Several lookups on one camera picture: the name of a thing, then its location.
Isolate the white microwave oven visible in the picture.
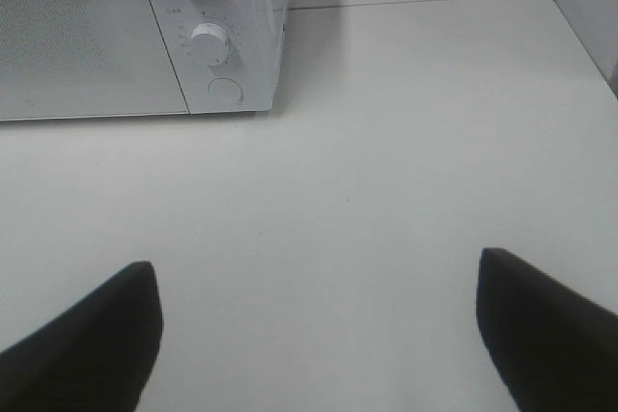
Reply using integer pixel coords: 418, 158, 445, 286
0, 0, 294, 123

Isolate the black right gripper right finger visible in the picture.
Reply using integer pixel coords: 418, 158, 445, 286
476, 248, 617, 411

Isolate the white microwave door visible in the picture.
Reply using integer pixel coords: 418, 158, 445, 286
1, 0, 187, 121

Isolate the round white door button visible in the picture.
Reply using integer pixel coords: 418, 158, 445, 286
209, 78, 243, 106

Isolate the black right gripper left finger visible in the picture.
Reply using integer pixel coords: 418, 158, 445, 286
1, 261, 164, 411

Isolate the white timer knob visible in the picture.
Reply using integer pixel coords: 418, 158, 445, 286
189, 23, 232, 67

